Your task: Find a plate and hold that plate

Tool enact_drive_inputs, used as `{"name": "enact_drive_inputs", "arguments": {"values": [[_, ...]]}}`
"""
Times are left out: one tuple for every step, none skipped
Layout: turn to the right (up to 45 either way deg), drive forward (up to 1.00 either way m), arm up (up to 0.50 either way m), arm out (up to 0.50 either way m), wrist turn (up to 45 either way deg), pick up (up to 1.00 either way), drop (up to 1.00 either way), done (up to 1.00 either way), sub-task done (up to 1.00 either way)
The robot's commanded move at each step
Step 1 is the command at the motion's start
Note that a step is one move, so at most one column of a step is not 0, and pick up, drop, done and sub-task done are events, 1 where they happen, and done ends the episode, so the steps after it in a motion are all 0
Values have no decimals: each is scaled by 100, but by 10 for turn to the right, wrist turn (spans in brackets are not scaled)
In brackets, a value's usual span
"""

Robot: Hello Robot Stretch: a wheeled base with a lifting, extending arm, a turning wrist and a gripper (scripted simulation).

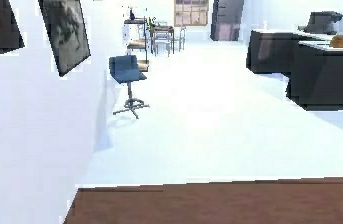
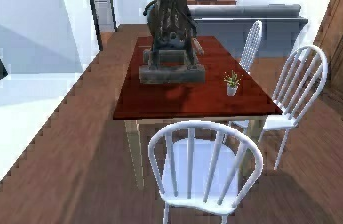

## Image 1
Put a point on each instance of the blue swivel office chair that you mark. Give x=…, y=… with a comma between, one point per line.
x=125, y=70

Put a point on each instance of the grey dining chair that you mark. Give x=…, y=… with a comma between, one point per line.
x=162, y=41

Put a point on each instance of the black metal wooden shelf unit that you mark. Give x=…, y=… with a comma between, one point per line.
x=138, y=43

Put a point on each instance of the wooden dining table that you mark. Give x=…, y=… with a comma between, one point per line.
x=163, y=29

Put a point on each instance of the wooden framed window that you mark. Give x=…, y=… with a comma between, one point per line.
x=191, y=12

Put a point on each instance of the dark blue bottle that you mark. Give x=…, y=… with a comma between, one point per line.
x=132, y=14

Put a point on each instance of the dark grey fridge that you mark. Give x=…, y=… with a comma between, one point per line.
x=227, y=20

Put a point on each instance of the black kitchen counter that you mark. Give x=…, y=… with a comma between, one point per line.
x=272, y=50

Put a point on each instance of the black kitchen island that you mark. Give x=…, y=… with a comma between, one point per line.
x=332, y=76

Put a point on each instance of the black coffee machine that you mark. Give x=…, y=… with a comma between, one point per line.
x=322, y=22

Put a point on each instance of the grey framed wall picture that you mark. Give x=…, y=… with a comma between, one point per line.
x=67, y=33

